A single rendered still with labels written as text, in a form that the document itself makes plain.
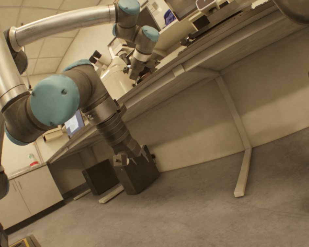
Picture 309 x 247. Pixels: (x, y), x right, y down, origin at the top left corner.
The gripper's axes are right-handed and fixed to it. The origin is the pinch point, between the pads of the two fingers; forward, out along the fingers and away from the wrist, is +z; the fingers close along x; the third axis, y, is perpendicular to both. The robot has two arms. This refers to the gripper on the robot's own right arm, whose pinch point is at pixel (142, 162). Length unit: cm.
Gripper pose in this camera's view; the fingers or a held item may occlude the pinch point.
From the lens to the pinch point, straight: 56.4
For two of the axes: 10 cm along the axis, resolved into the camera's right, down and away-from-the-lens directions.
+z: 4.5, 8.0, 3.9
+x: 8.6, -2.8, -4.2
